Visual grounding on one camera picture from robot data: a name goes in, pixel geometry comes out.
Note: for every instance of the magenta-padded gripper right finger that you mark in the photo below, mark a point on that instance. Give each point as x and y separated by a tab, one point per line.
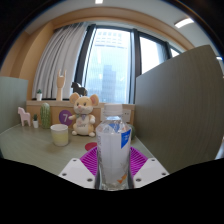
151	169

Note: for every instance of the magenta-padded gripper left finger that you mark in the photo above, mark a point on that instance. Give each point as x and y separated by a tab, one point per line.
76	170

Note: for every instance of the clear plastic water bottle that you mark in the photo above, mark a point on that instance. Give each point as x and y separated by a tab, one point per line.
113	153

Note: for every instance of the flat round red coaster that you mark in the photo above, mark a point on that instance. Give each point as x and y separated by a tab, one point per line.
90	146

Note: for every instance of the translucent white plastic cup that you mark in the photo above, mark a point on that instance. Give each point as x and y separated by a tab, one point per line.
60	135

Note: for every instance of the round purple number sticker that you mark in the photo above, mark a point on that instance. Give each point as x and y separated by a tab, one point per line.
64	117

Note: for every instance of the cream plush mouse toy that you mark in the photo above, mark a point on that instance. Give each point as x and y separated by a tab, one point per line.
83	115

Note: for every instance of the small plant in white pot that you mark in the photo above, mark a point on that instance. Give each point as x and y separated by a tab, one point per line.
39	96
35	123

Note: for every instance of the tall green cactus ornament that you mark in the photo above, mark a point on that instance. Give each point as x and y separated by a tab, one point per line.
45	116

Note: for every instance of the grey-green desk partition panel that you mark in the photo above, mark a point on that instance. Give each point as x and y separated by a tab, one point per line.
180	110
12	103

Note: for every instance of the wooden desk ledge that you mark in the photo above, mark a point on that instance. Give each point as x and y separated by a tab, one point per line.
55	106

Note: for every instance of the pink horse figurine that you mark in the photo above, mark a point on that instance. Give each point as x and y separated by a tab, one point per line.
24	116

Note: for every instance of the dark horse figurine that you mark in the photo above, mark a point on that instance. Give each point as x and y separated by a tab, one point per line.
79	89

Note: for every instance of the wooden hand model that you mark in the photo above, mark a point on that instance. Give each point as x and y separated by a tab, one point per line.
60	87

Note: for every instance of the white pleated curtain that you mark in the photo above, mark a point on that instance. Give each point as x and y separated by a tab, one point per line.
58	63

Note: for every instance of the dark-framed window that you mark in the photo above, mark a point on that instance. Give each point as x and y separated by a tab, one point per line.
110	66

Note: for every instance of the ceiling lights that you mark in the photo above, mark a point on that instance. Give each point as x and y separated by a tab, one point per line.
184	22

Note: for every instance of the white wall socket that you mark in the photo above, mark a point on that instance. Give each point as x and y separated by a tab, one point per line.
126	115

